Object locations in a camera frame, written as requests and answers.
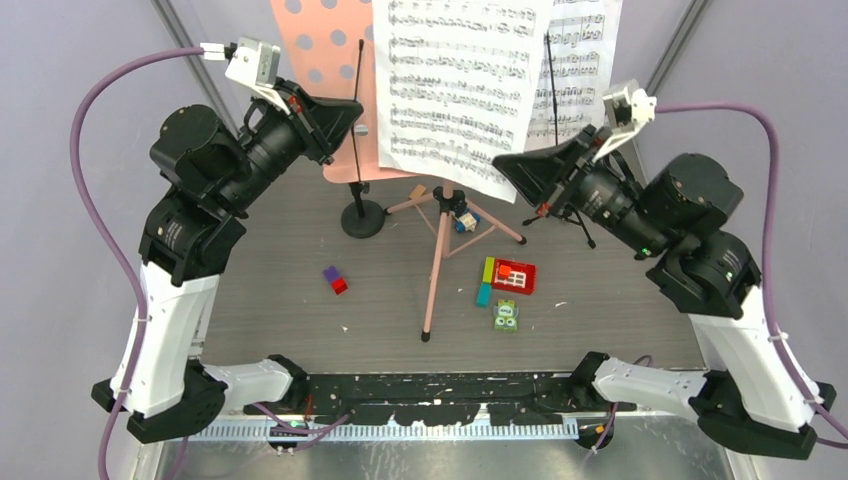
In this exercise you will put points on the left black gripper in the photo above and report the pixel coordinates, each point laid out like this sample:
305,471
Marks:
322,123

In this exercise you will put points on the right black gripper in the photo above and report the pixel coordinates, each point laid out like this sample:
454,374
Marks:
542,175

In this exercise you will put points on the sheet music page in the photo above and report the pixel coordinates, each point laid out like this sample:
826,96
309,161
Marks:
455,86
576,69

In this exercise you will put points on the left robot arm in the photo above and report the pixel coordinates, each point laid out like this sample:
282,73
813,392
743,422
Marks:
214,176

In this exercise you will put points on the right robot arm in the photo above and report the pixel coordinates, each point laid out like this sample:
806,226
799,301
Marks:
744,400

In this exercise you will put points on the black tripod mic stand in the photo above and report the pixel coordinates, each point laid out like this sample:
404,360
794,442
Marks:
567,214

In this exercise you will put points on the pink music stand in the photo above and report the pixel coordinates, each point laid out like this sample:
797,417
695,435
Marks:
330,48

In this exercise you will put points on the blue white toy car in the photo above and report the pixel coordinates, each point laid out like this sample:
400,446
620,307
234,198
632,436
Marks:
466,222

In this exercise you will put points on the lime green toy block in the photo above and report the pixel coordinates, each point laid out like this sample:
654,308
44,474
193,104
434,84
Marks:
489,270

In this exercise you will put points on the red window toy block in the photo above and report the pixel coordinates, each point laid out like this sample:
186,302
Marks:
514,277

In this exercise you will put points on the black round base mic stand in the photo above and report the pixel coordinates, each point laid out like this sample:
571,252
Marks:
362,218

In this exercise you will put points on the teal toy block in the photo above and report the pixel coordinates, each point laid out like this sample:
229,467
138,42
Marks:
483,295

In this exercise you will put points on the green monster face block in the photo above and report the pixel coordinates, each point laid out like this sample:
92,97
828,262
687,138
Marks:
505,316

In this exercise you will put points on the purple red toy block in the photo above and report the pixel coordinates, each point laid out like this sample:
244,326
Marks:
335,280

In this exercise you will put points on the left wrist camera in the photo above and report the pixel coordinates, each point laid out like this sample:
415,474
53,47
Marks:
254,65

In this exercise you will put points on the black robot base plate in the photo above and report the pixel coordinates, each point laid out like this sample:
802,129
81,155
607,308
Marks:
437,399

